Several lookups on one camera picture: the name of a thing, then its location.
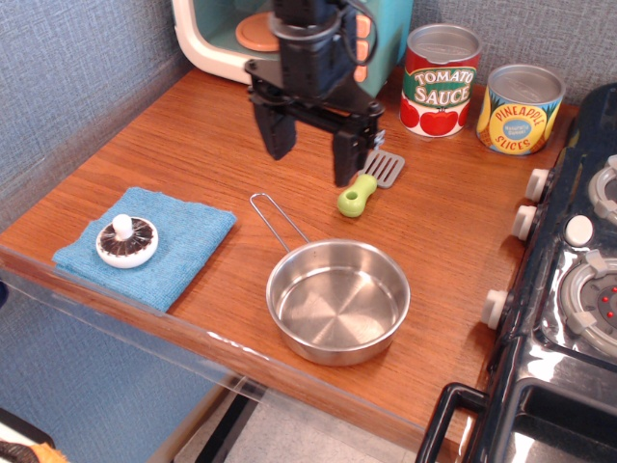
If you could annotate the green handled grey toy spatula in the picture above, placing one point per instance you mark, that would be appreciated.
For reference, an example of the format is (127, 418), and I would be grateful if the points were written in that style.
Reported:
(381, 169)

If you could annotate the white stove knob middle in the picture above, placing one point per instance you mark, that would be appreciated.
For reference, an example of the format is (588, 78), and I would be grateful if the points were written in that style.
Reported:
(523, 221)

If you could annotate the stainless steel pan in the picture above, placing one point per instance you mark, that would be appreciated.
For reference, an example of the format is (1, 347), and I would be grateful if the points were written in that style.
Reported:
(337, 302)

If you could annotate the white stove knob lower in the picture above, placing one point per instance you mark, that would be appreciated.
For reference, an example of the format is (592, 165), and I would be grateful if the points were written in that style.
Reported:
(493, 307)

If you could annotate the black toy stove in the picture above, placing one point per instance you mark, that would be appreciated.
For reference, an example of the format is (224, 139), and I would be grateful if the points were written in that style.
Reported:
(551, 395)

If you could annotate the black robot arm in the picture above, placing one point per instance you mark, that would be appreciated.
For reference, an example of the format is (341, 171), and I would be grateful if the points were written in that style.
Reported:
(309, 12)

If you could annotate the clear acrylic table guard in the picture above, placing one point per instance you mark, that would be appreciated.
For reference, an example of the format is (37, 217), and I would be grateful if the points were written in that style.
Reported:
(105, 379)

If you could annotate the white stove knob upper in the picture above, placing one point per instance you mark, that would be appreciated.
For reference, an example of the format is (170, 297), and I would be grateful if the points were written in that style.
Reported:
(536, 184)

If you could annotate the orange furry object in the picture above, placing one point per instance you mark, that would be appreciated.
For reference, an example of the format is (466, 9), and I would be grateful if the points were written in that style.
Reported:
(37, 453)

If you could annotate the blue folded cloth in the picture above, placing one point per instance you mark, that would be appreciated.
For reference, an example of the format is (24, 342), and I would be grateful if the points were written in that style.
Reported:
(188, 235)

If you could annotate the pineapple slices can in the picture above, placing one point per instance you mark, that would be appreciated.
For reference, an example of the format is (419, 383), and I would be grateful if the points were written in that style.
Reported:
(519, 109)

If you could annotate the white toy mushroom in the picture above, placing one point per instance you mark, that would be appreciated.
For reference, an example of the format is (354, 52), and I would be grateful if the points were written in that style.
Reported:
(127, 242)

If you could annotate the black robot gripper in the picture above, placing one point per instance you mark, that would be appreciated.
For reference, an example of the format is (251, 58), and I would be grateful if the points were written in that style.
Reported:
(313, 82)

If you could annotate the white stove knob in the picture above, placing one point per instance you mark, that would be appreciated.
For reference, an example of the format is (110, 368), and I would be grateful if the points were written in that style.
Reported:
(536, 184)
(493, 307)
(523, 221)

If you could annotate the tomato sauce can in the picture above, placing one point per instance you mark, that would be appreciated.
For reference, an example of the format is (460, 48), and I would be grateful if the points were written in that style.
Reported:
(440, 70)

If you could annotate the toy microwave teal and peach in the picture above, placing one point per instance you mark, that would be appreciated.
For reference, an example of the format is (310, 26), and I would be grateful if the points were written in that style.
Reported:
(219, 37)

